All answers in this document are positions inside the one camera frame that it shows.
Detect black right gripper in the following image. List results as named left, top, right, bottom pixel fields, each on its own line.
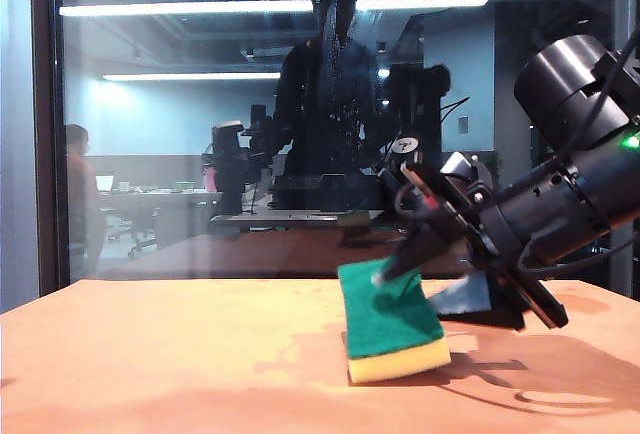
left=371, top=160, right=570, bottom=332

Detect grey window frame post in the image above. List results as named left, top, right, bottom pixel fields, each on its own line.
left=612, top=0, right=640, bottom=301

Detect seated person orange shirt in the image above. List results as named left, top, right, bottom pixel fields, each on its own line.
left=64, top=123, right=107, bottom=261

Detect orange tablecloth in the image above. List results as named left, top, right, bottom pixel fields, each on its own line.
left=0, top=277, right=640, bottom=434

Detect large glass window pane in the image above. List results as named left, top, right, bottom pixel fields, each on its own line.
left=60, top=0, right=616, bottom=280

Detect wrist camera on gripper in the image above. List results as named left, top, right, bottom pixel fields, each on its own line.
left=439, top=151, right=496, bottom=196

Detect green and yellow sponge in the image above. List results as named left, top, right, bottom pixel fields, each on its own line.
left=337, top=261, right=452, bottom=385

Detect dark brown window frame post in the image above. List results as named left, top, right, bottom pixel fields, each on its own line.
left=29, top=0, right=72, bottom=296

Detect long ceiling light strip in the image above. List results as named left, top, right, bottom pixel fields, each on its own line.
left=59, top=0, right=492, bottom=18

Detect standing person dark clothes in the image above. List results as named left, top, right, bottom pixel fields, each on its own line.
left=273, top=0, right=381, bottom=176

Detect short ceiling light strip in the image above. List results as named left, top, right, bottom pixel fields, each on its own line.
left=102, top=71, right=281, bottom=82

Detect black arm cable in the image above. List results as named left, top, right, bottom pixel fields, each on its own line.
left=517, top=231, right=640, bottom=280

